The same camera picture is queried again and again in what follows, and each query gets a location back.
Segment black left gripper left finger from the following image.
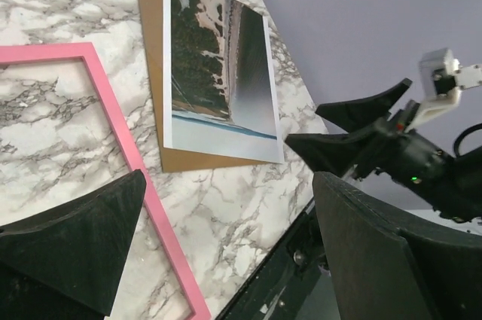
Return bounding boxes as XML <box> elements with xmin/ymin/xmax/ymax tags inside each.
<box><xmin>1</xmin><ymin>169</ymin><xmax>146</xmax><ymax>316</ymax></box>

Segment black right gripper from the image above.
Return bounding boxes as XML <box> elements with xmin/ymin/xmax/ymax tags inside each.
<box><xmin>285</xmin><ymin>78</ymin><xmax>448</xmax><ymax>188</ymax></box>

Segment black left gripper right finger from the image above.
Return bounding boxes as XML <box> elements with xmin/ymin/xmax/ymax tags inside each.
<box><xmin>313</xmin><ymin>172</ymin><xmax>481</xmax><ymax>319</ymax></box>

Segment landscape photo print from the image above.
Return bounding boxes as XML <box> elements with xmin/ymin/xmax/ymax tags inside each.
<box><xmin>163</xmin><ymin>0</ymin><xmax>284</xmax><ymax>163</ymax></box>

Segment pink picture frame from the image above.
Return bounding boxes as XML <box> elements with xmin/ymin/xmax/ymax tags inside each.
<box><xmin>1</xmin><ymin>42</ymin><xmax>211</xmax><ymax>320</ymax></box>

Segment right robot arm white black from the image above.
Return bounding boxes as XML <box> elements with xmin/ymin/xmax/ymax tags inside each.
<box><xmin>285</xmin><ymin>78</ymin><xmax>481</xmax><ymax>223</ymax></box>

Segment black mounting base plate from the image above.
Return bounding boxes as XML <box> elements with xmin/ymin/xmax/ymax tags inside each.
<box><xmin>216</xmin><ymin>200</ymin><xmax>340</xmax><ymax>320</ymax></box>

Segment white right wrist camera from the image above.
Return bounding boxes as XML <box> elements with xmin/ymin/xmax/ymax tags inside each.
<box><xmin>405</xmin><ymin>48</ymin><xmax>481</xmax><ymax>132</ymax></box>

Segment brown frame backing board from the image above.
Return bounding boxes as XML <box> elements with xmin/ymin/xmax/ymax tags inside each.
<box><xmin>138</xmin><ymin>0</ymin><xmax>262</xmax><ymax>173</ymax></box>

